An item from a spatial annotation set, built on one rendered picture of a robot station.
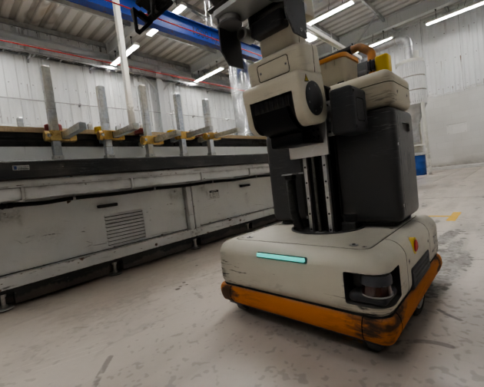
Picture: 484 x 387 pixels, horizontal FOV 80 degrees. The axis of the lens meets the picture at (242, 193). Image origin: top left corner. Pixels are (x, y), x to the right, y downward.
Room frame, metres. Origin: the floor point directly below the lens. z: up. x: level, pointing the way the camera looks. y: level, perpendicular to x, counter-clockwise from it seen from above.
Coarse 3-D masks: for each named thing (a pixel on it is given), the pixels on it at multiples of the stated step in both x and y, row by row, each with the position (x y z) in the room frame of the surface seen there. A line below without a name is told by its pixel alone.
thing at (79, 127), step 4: (76, 124) 1.29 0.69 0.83; (80, 124) 1.28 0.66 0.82; (84, 124) 1.29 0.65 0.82; (68, 128) 1.36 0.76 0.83; (72, 128) 1.33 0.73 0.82; (76, 128) 1.30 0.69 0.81; (80, 128) 1.27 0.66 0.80; (84, 128) 1.29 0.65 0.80; (64, 132) 1.41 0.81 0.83; (68, 132) 1.37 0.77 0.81; (72, 132) 1.33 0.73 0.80; (76, 132) 1.34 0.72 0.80; (80, 132) 1.35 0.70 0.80; (64, 136) 1.42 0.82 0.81; (68, 136) 1.40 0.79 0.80; (72, 136) 1.41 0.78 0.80
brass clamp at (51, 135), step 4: (44, 132) 1.39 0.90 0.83; (48, 132) 1.40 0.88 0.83; (52, 132) 1.41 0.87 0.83; (56, 132) 1.42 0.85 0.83; (60, 132) 1.43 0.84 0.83; (44, 136) 1.40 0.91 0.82; (48, 136) 1.39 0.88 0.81; (52, 136) 1.40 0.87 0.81; (56, 136) 1.42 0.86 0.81; (60, 136) 1.43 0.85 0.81; (76, 136) 1.48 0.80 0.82; (44, 140) 1.41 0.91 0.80; (48, 140) 1.40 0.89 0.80; (52, 140) 1.40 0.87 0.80; (56, 140) 1.41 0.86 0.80; (60, 140) 1.43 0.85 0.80; (64, 140) 1.44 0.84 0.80; (68, 140) 1.45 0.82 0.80; (72, 140) 1.47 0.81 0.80; (76, 140) 1.48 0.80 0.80
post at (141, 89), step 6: (138, 90) 1.79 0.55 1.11; (144, 90) 1.79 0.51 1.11; (138, 96) 1.80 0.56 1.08; (144, 96) 1.79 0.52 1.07; (144, 102) 1.78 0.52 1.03; (144, 108) 1.78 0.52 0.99; (144, 114) 1.78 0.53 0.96; (144, 120) 1.77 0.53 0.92; (144, 126) 1.78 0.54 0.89; (150, 126) 1.80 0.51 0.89; (144, 132) 1.79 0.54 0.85; (150, 132) 1.79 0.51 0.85; (150, 144) 1.78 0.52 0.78; (150, 150) 1.78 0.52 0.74
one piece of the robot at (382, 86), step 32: (384, 64) 1.13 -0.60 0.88; (384, 96) 0.96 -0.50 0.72; (384, 128) 0.96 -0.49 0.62; (288, 160) 1.23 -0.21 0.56; (320, 160) 1.09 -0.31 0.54; (352, 160) 1.05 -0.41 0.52; (384, 160) 0.97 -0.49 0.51; (288, 192) 1.16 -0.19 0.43; (320, 192) 1.10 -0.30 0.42; (352, 192) 1.05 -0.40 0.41; (384, 192) 0.98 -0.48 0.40; (416, 192) 1.09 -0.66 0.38; (320, 224) 1.08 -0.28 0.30; (352, 224) 1.03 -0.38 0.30; (384, 224) 1.01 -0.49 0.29
